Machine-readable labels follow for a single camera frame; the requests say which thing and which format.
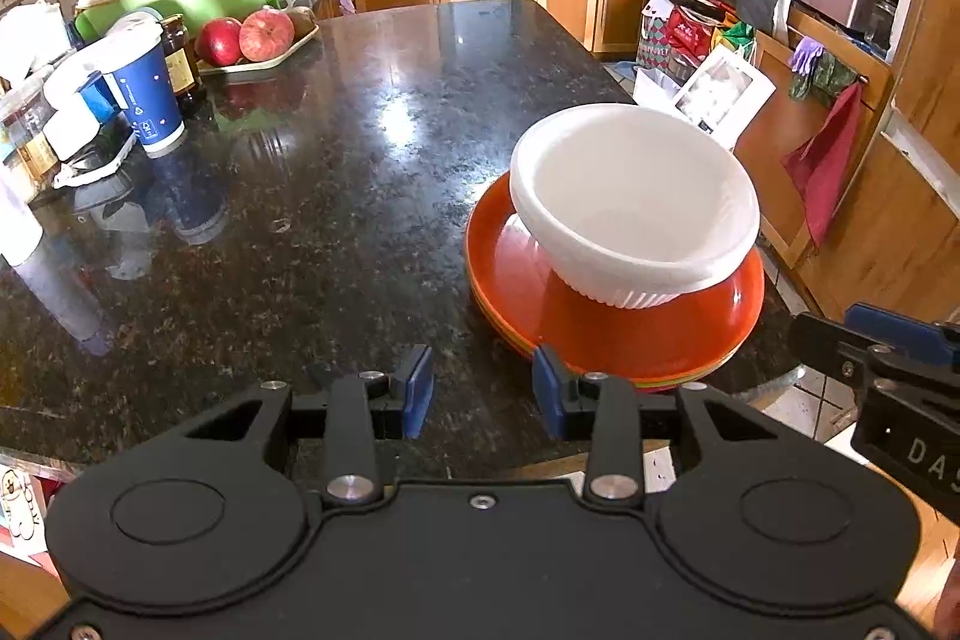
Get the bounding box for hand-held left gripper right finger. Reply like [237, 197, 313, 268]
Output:
[531, 344, 781, 510]

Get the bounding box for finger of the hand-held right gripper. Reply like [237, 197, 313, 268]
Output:
[791, 310, 871, 397]
[846, 302, 960, 367]

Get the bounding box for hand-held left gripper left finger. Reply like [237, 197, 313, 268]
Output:
[184, 344, 436, 510]

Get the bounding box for orange plastic plate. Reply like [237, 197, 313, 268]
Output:
[465, 171, 766, 382]

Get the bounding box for red cloth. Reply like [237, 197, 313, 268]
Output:
[782, 81, 865, 247]

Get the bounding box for green cloth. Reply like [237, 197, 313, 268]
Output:
[789, 51, 860, 105]

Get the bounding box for white window box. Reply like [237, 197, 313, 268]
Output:
[671, 44, 777, 152]

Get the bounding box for purple glove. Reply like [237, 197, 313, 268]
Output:
[787, 36, 826, 75]

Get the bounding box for red gift bags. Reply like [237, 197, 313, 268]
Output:
[636, 0, 755, 86]

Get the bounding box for beige fruit tray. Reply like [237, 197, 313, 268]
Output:
[196, 23, 321, 77]

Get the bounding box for red apple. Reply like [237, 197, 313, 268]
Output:
[196, 17, 245, 67]
[240, 8, 296, 62]

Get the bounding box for white foam tray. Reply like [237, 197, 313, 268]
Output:
[52, 130, 140, 190]

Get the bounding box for blue paper cup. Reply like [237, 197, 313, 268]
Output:
[97, 21, 187, 160]

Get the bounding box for dark sauce jar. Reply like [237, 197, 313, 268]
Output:
[159, 14, 207, 101]

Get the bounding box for white water bottle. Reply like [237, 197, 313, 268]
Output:
[0, 160, 44, 262]

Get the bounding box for blue tissue pack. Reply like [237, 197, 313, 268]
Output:
[43, 59, 125, 157]

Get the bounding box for clear glass jar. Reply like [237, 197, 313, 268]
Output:
[0, 85, 61, 199]

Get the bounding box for white plastic bag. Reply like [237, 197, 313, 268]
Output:
[0, 0, 72, 86]

